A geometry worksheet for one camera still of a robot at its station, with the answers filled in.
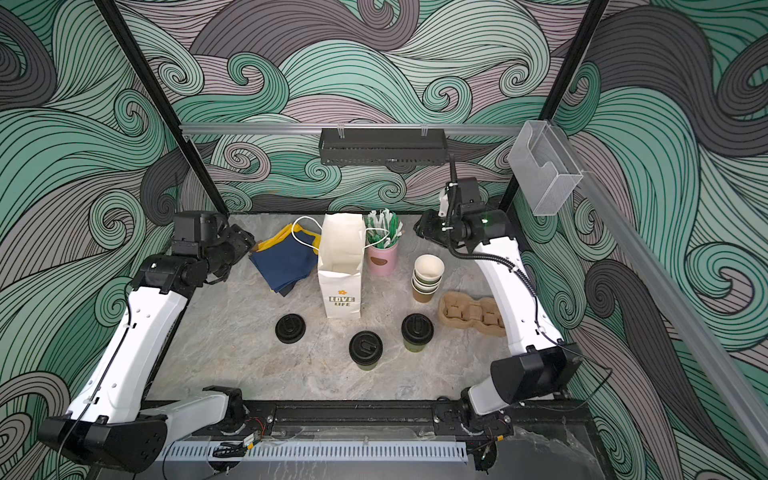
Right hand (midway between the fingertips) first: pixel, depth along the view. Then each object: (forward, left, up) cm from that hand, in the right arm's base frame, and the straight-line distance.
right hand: (421, 228), depth 75 cm
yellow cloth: (+22, +46, -26) cm, 57 cm away
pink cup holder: (+5, +10, -22) cm, 25 cm away
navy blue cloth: (+7, +43, -25) cm, 50 cm away
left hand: (-4, +43, +1) cm, 44 cm away
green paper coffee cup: (-26, +14, -29) cm, 41 cm away
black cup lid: (-16, +37, -27) cm, 49 cm away
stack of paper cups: (-5, -3, -16) cm, 17 cm away
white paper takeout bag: (+5, +24, -21) cm, 32 cm away
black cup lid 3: (-19, +1, -18) cm, 26 cm away
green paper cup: (-21, +1, -26) cm, 34 cm away
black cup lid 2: (-24, +14, -19) cm, 34 cm away
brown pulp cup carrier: (-10, -14, -26) cm, 31 cm away
